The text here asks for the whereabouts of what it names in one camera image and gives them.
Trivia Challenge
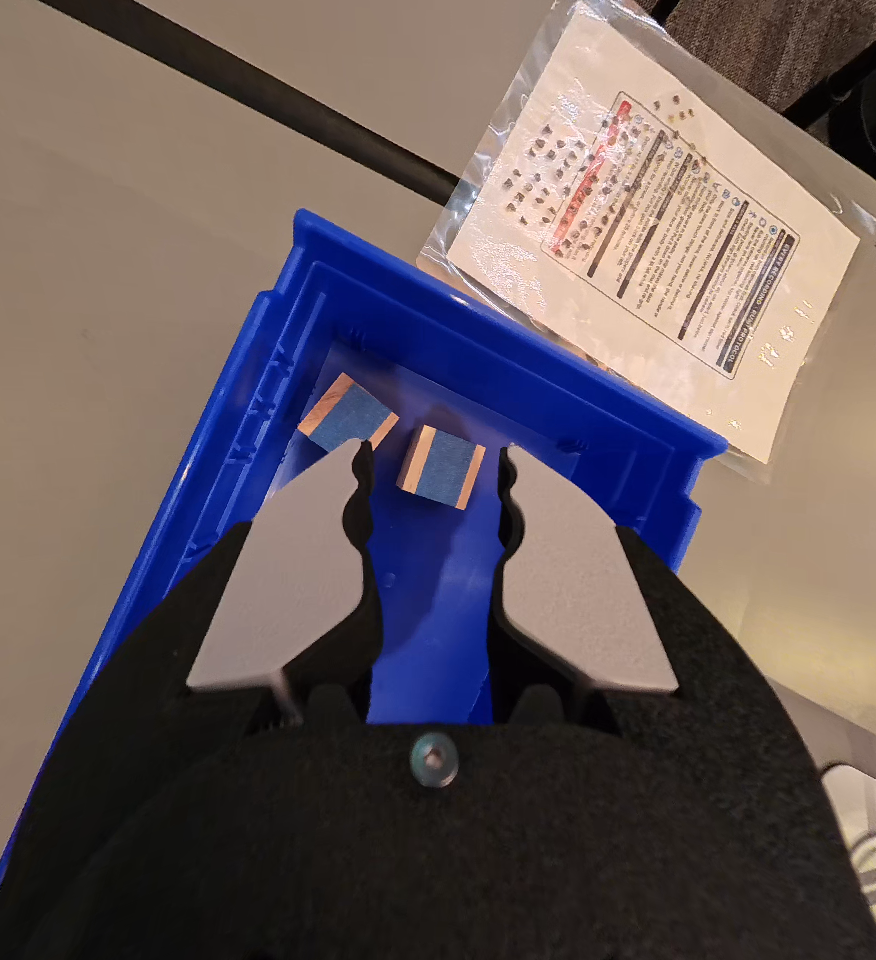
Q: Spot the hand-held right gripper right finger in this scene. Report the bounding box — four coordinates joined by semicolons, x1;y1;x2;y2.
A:
490;445;681;719

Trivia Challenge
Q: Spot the blue plastic bin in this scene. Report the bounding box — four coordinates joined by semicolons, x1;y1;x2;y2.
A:
0;208;730;912

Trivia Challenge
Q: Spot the instruction sheet in plastic bag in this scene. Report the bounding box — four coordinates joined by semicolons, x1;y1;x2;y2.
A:
415;0;876;477

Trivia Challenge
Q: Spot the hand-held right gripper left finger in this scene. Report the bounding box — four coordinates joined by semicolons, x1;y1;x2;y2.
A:
185;439;387;726

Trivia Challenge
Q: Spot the wooden cube with blue tape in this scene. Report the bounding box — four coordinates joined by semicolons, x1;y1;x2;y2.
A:
395;424;488;511
297;372;402;455

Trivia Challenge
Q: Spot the white desk stand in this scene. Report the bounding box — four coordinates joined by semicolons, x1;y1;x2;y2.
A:
820;761;876;946

